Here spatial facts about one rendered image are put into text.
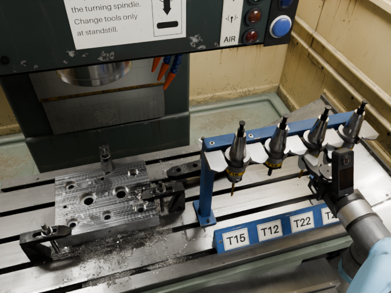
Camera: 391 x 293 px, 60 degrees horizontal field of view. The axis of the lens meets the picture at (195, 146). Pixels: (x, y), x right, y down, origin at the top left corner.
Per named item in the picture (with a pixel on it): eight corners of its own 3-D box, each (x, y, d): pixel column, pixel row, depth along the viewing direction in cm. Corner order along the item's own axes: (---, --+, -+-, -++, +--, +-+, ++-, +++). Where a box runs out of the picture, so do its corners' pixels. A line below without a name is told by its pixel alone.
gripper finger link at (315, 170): (297, 161, 88) (322, 185, 83) (298, 157, 87) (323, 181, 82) (309, 154, 90) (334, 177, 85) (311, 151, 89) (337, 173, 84)
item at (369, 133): (381, 139, 92) (383, 136, 91) (365, 142, 91) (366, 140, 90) (365, 122, 97) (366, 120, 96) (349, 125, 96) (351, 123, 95)
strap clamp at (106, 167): (117, 189, 116) (110, 160, 105) (107, 191, 115) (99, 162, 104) (112, 161, 125) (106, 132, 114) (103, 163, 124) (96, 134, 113)
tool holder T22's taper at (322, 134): (321, 131, 91) (329, 112, 86) (326, 143, 87) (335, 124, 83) (305, 131, 90) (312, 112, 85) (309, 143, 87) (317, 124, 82)
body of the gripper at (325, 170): (305, 183, 91) (329, 221, 83) (314, 163, 85) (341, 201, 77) (329, 178, 92) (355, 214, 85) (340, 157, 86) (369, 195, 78)
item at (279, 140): (281, 138, 89) (287, 119, 84) (288, 150, 85) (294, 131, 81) (266, 140, 88) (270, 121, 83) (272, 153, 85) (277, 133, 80)
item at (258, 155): (272, 161, 85) (272, 160, 84) (252, 165, 84) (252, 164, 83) (260, 143, 90) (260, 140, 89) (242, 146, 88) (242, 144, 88)
